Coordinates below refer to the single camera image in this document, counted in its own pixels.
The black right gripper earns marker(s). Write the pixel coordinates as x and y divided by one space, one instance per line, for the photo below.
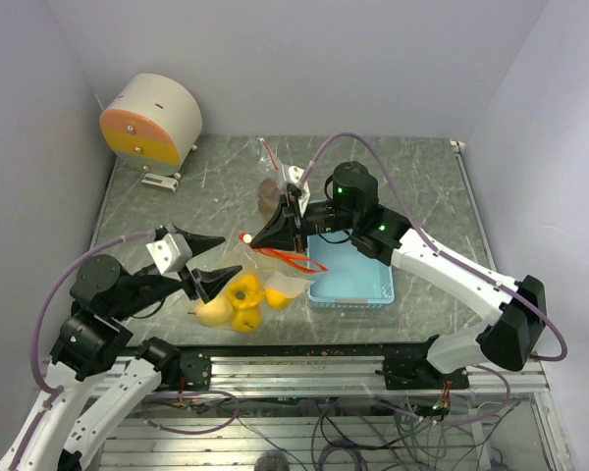
284 228

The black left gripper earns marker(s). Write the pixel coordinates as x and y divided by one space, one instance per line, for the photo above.
207 283

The brown round fruit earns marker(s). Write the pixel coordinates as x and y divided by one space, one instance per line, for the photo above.
268 189

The yellow lemon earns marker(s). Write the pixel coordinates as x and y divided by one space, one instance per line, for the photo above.
214 313

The yellow bell pepper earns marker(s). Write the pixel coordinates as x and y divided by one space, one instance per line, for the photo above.
245 292

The orange fruit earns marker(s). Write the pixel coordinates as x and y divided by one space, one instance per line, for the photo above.
246 320
276 299

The clear orange zip top bag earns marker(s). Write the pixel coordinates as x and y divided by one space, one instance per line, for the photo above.
268 164

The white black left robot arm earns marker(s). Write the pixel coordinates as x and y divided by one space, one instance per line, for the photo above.
114 281

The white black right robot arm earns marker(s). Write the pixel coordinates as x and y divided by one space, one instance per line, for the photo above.
508 308

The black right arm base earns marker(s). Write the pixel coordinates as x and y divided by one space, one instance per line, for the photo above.
405 367

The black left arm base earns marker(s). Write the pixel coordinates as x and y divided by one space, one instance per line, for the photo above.
182 369

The light blue plastic basket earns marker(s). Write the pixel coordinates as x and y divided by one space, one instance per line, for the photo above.
351 279

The cream cylindrical drawer box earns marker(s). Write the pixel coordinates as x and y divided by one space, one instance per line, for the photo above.
153 124

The white corner clip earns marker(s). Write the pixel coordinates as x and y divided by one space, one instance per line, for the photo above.
458 146

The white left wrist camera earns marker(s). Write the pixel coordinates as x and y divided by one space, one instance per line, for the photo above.
170 254

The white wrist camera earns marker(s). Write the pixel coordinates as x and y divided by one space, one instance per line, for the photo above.
170 254
290 174

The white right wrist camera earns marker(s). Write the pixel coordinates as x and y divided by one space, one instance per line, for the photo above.
290 174

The small white metal bracket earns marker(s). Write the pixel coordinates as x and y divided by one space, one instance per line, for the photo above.
159 182

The aluminium rail frame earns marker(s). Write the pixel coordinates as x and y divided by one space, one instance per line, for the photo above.
332 412

